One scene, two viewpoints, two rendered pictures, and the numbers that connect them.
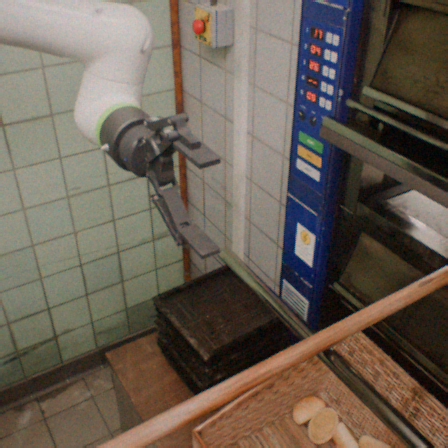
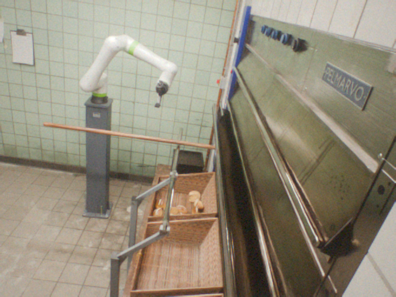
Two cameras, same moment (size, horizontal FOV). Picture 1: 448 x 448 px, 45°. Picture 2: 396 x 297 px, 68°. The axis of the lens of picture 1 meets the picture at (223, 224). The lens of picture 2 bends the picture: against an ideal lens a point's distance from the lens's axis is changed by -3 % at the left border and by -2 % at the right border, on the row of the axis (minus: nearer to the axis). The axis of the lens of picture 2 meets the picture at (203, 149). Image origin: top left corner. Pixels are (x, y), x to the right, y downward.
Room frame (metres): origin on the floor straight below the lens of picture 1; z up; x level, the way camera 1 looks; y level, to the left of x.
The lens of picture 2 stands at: (-1.01, -1.20, 2.12)
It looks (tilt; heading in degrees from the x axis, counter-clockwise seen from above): 26 degrees down; 27
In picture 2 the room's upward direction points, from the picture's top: 11 degrees clockwise
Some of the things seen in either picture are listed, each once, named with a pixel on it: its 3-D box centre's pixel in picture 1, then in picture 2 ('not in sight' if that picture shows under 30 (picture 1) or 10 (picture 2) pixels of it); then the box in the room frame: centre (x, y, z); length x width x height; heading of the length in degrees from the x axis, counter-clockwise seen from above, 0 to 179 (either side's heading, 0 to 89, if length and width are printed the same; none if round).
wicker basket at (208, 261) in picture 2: not in sight; (177, 258); (0.15, -0.58, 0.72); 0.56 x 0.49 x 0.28; 32
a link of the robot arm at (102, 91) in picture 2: not in sight; (98, 83); (0.71, 0.77, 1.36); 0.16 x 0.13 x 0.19; 16
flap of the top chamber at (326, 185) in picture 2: not in sight; (266, 91); (0.32, -0.79, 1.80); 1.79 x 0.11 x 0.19; 32
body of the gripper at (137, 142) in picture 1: (154, 158); (160, 91); (0.71, 0.10, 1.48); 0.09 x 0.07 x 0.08; 32
